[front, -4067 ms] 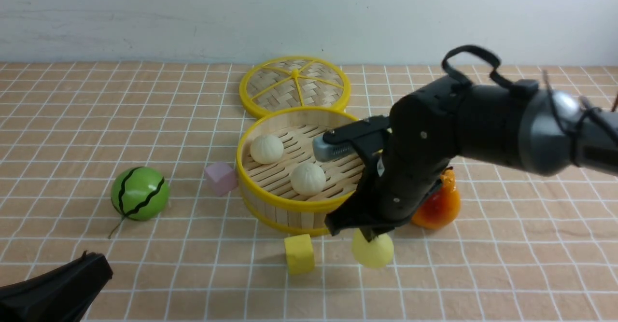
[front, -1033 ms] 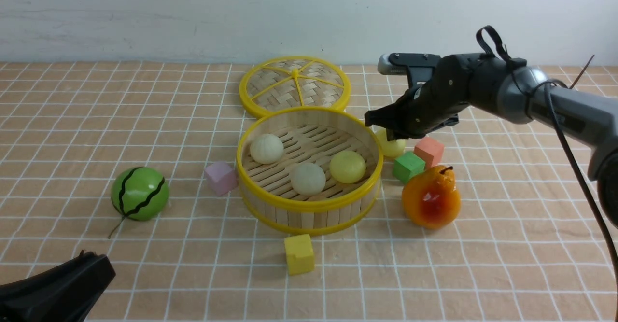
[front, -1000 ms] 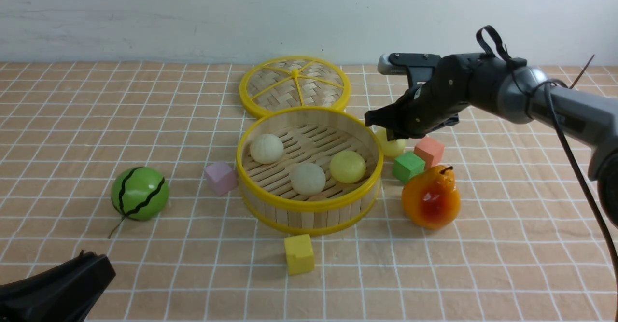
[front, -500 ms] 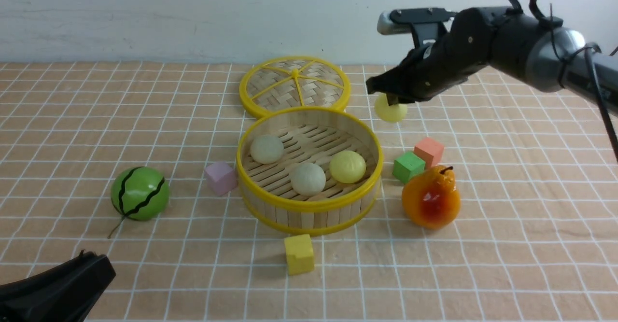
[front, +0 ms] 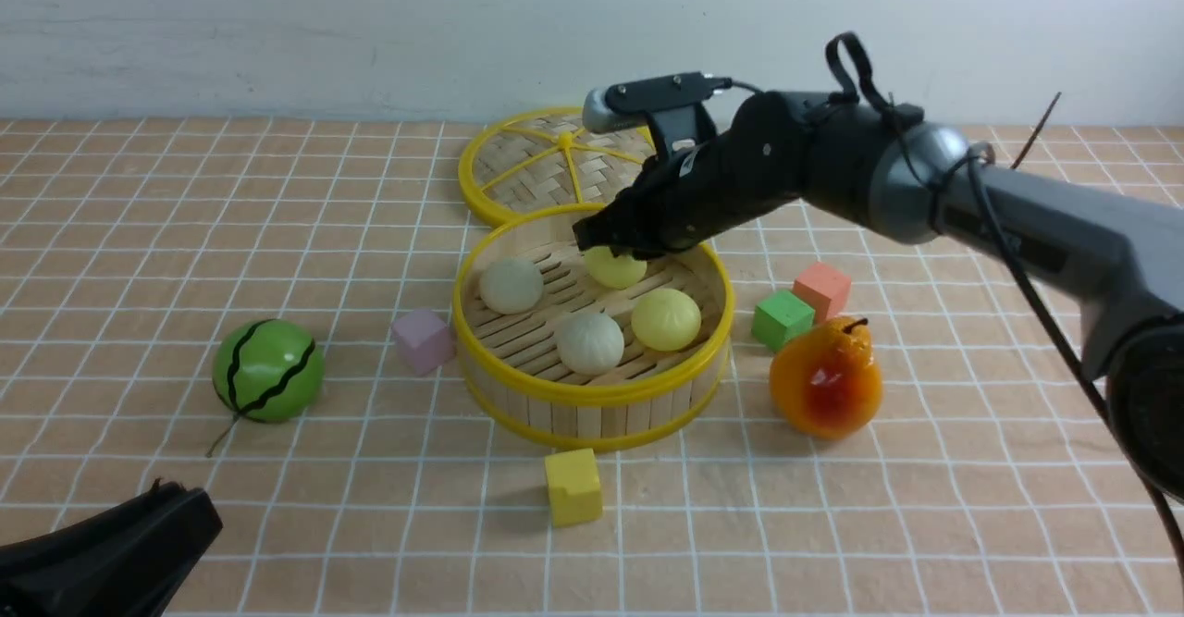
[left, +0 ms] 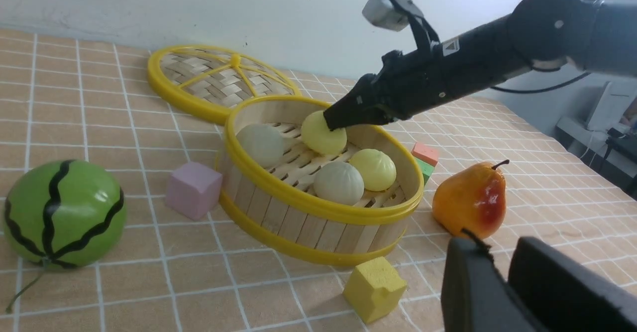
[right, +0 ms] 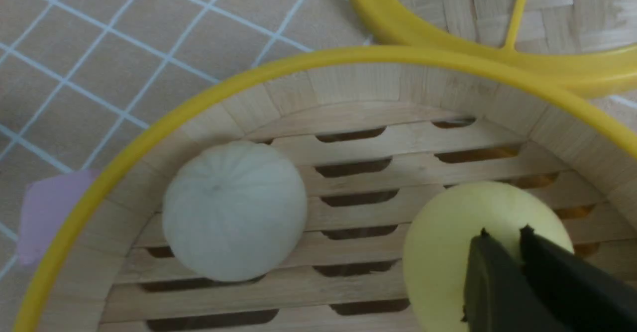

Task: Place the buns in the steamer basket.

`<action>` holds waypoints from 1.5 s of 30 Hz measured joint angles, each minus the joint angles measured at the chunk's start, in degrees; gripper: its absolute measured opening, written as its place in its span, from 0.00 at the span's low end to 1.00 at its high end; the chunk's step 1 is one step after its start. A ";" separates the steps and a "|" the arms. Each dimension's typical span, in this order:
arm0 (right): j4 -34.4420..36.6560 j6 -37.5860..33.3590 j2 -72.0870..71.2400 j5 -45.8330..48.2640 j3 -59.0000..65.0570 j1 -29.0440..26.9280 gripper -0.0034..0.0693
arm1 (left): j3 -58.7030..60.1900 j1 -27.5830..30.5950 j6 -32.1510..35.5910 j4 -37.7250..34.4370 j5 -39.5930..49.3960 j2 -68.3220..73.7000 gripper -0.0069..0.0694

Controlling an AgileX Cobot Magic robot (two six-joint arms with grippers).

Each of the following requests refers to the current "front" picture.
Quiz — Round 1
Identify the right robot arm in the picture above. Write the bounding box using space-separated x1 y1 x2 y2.
573 89 1180 499

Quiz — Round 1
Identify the green toy watermelon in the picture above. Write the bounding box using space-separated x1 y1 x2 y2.
204 319 324 458

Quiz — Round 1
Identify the yellow bun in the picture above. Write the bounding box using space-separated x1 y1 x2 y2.
581 246 648 290
631 288 702 352

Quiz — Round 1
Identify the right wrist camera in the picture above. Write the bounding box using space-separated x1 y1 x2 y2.
581 70 733 156

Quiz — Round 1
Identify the bamboo steamer tray yellow rim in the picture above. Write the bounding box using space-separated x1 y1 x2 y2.
452 204 736 452

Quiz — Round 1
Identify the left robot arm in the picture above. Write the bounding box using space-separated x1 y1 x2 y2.
1 478 224 616

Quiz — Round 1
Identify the bamboo steamer lid yellow rim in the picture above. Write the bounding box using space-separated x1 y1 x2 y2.
458 107 654 229

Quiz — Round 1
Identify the salmon wooden cube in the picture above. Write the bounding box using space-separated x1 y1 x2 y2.
792 261 852 324

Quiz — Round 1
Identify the checkered orange tablecloth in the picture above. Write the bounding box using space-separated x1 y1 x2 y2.
1 117 1180 616

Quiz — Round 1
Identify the yellow bun front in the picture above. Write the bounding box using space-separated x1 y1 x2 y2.
631 288 702 352

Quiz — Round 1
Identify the pink wooden cube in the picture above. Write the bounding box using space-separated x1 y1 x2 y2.
390 309 456 375

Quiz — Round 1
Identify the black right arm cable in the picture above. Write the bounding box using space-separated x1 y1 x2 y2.
703 31 1184 581

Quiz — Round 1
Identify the yellow bun back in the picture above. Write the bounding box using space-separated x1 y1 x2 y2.
581 246 648 290

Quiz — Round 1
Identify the green wooden cube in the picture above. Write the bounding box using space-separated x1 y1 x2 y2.
751 290 815 354

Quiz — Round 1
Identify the yellow wooden block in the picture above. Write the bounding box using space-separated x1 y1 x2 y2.
543 449 603 528

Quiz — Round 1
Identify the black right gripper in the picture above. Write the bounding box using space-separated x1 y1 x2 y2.
573 131 805 261

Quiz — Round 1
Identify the white bun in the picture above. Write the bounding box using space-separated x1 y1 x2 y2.
478 257 543 315
555 313 625 375

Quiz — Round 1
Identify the orange toy pear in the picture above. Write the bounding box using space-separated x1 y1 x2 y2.
767 316 883 441

